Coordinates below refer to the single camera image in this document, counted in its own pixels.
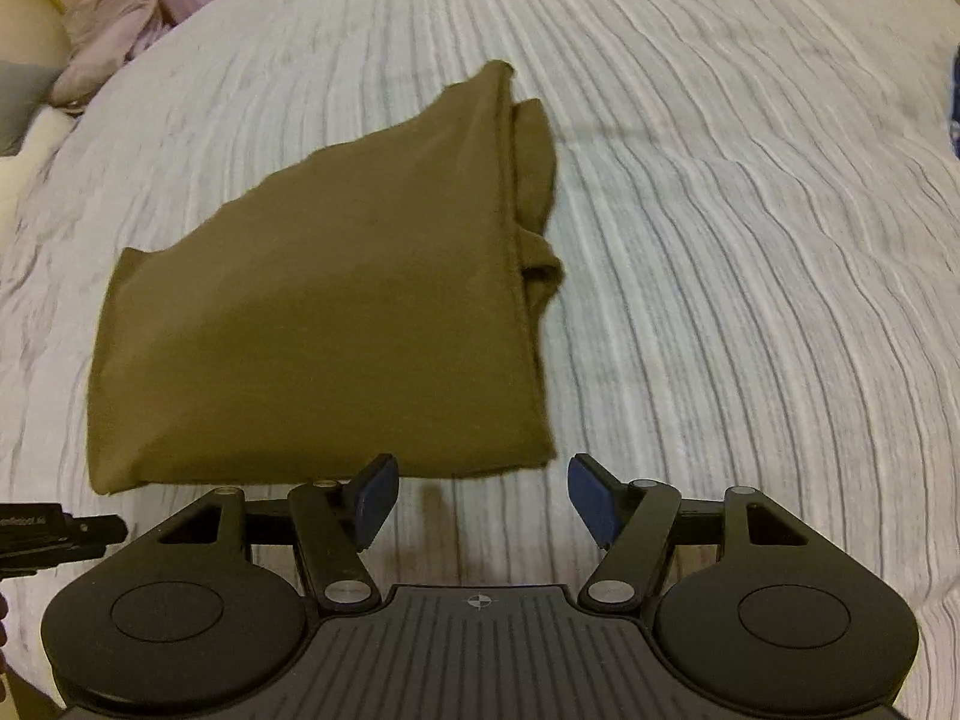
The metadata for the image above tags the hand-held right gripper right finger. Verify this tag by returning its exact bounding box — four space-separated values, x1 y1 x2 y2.
566 453 826 613

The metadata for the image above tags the blue patterned cloth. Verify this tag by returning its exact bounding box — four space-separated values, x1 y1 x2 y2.
946 45 960 163

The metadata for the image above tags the brown long sleeve shirt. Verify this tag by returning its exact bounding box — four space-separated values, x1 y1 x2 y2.
86 60 565 497

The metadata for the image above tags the cream pillow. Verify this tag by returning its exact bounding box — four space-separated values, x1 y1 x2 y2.
0 109 80 237

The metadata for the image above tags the white striped bed blanket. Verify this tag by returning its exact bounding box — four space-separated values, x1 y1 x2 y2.
0 0 960 616

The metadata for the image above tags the pink crumpled cloth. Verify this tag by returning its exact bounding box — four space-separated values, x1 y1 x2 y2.
49 0 179 110

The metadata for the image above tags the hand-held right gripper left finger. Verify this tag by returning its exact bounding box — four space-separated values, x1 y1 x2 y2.
139 454 400 613

